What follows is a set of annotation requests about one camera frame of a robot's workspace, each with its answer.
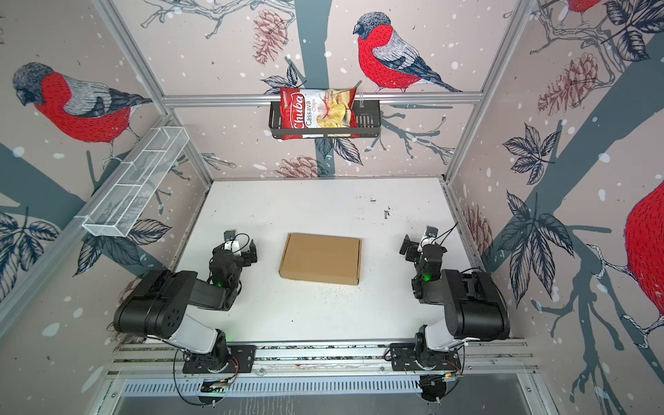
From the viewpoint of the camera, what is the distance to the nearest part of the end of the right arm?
0.85 meters

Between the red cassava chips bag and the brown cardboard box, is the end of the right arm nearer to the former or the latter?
the brown cardboard box

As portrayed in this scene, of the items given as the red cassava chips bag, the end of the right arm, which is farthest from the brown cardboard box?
the red cassava chips bag

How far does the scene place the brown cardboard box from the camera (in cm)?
88

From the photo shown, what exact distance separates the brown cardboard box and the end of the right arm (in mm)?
163
